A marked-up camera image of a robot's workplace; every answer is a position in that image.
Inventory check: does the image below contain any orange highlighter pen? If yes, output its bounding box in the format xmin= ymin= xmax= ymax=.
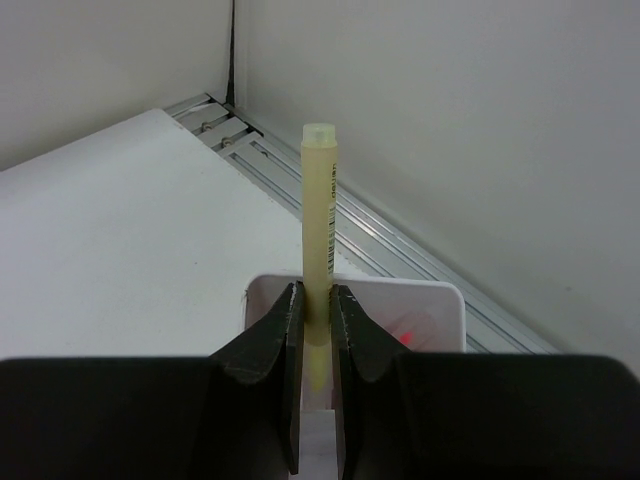
xmin=381 ymin=310 xmax=439 ymax=352

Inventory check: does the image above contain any yellow highlighter pen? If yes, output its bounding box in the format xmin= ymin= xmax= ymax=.
xmin=301 ymin=123 xmax=338 ymax=393

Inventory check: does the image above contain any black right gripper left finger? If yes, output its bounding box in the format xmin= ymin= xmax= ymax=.
xmin=207 ymin=282 xmax=305 ymax=475

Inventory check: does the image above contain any aluminium right side rail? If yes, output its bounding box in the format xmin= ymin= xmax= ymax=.
xmin=165 ymin=94 xmax=557 ymax=354

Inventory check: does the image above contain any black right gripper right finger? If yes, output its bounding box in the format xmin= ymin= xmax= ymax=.
xmin=331 ymin=285 xmax=400 ymax=475

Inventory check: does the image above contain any white divided container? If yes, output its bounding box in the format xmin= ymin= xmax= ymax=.
xmin=242 ymin=272 xmax=468 ymax=480

